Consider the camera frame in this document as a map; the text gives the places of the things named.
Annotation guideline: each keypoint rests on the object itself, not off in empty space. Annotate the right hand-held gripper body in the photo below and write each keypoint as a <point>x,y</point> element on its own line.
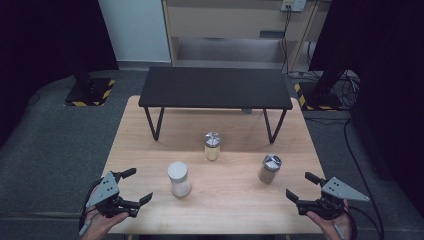
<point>340,190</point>

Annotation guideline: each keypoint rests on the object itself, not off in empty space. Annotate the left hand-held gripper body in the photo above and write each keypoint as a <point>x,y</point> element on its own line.
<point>106,190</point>

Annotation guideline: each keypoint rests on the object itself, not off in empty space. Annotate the small jar with silver lid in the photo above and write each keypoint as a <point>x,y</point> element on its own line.
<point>212,148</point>

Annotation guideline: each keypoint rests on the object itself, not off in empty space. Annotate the black metal shelf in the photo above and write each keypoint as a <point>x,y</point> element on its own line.
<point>216,86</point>

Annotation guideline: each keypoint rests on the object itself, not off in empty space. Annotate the person's left hand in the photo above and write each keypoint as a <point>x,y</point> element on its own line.
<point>100,226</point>

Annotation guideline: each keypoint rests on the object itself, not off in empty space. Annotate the person's right hand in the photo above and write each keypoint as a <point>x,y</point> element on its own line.
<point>330,230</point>

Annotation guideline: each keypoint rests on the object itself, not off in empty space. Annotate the black stand with striped base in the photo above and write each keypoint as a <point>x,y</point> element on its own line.
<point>88,90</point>
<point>320,98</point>

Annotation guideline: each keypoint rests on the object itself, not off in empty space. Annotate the dark curtain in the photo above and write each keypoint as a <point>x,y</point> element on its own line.
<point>390,66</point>
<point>43,40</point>

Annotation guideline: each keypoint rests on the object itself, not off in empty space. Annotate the white panel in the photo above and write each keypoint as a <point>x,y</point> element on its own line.
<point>133,30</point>

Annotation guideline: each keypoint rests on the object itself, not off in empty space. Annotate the white wall socket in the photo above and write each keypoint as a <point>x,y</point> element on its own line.
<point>293,4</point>

